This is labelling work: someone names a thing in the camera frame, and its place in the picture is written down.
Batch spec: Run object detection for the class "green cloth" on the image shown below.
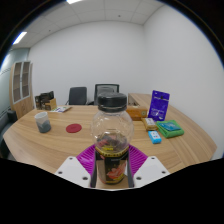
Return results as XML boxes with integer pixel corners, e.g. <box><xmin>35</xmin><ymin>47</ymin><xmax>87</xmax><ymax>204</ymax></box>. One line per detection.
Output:
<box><xmin>155</xmin><ymin>119</ymin><xmax>185</xmax><ymax>139</ymax></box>

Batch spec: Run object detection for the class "kraft cardboard box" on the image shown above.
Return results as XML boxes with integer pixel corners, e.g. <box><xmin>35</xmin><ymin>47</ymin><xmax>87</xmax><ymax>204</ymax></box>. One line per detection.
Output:
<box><xmin>43</xmin><ymin>98</ymin><xmax>58</xmax><ymax>111</ymax></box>

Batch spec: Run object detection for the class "large dark brown box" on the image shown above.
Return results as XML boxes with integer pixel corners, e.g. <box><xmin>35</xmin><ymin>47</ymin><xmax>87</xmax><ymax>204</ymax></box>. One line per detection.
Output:
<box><xmin>39</xmin><ymin>90</ymin><xmax>55</xmax><ymax>104</ymax></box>

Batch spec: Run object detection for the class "clear drink bottle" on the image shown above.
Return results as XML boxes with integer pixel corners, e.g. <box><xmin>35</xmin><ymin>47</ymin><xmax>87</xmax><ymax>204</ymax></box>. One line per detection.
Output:
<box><xmin>90</xmin><ymin>91</ymin><xmax>135</xmax><ymax>186</ymax></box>

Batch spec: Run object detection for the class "small yellow-brown packet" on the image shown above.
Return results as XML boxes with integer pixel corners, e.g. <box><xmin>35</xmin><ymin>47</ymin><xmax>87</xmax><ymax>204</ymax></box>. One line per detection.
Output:
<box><xmin>141</xmin><ymin>117</ymin><xmax>158</xmax><ymax>131</ymax></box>

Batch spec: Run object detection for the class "black sofa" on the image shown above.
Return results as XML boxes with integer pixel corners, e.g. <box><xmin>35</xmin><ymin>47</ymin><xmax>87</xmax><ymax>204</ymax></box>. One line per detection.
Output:
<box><xmin>0</xmin><ymin>109</ymin><xmax>18</xmax><ymax>159</ymax></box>

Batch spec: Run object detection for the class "grey and white mug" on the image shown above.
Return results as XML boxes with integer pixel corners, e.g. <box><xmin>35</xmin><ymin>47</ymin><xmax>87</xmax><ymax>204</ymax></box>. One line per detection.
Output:
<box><xmin>34</xmin><ymin>111</ymin><xmax>53</xmax><ymax>134</ymax></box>

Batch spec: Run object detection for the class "purple packet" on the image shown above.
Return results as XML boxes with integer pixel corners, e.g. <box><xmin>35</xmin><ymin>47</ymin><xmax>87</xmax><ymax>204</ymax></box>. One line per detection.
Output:
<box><xmin>147</xmin><ymin>89</ymin><xmax>171</xmax><ymax>122</ymax></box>

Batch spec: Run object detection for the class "small blue and white box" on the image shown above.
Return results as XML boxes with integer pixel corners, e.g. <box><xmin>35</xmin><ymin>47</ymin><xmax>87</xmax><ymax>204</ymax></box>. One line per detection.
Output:
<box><xmin>147</xmin><ymin>130</ymin><xmax>163</xmax><ymax>145</ymax></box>

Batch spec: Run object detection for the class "flat round red coaster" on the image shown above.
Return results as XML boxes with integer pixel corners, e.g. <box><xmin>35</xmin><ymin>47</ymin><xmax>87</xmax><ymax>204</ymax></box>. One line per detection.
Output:
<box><xmin>65</xmin><ymin>123</ymin><xmax>83</xmax><ymax>134</ymax></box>

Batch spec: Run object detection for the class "grey mesh office chair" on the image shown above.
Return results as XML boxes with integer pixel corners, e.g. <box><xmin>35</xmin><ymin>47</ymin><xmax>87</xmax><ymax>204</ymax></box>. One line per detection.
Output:
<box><xmin>87</xmin><ymin>83</ymin><xmax>120</xmax><ymax>106</ymax></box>

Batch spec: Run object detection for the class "black office chair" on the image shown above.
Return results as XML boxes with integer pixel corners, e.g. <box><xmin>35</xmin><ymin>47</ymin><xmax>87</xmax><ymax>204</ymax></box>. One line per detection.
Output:
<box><xmin>65</xmin><ymin>86</ymin><xmax>88</xmax><ymax>106</ymax></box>

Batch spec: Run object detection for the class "white printed leaflet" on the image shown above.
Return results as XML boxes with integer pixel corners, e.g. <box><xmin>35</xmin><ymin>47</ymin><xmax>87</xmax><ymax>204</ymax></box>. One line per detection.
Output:
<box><xmin>50</xmin><ymin>105</ymin><xmax>73</xmax><ymax>114</ymax></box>

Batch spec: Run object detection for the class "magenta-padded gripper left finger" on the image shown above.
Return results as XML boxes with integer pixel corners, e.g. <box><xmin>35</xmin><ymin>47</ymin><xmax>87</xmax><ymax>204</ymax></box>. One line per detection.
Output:
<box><xmin>54</xmin><ymin>143</ymin><xmax>98</xmax><ymax>189</ymax></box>

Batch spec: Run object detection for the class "wooden side desk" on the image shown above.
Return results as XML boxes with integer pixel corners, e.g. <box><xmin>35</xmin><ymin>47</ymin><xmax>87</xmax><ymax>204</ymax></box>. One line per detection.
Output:
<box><xmin>127</xmin><ymin>92</ymin><xmax>153</xmax><ymax>108</ymax></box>

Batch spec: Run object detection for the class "wooden cabinet with glass doors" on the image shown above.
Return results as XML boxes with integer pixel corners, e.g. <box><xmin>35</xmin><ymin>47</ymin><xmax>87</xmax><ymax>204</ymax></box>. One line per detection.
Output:
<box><xmin>9</xmin><ymin>60</ymin><xmax>35</xmax><ymax>119</ymax></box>

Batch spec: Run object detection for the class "orange-brown box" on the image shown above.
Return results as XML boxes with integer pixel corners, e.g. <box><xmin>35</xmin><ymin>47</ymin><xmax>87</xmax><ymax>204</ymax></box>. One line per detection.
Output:
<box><xmin>125</xmin><ymin>105</ymin><xmax>149</xmax><ymax>121</ymax></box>

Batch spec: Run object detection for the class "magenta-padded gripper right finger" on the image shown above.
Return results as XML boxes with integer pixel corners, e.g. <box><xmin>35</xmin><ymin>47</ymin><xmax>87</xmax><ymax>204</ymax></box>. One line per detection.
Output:
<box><xmin>128</xmin><ymin>143</ymin><xmax>170</xmax><ymax>189</ymax></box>

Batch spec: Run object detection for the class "small dark brown box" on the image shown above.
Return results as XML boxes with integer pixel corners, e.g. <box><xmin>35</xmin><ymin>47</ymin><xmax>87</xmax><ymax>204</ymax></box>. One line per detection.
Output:
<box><xmin>34</xmin><ymin>94</ymin><xmax>43</xmax><ymax>110</ymax></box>

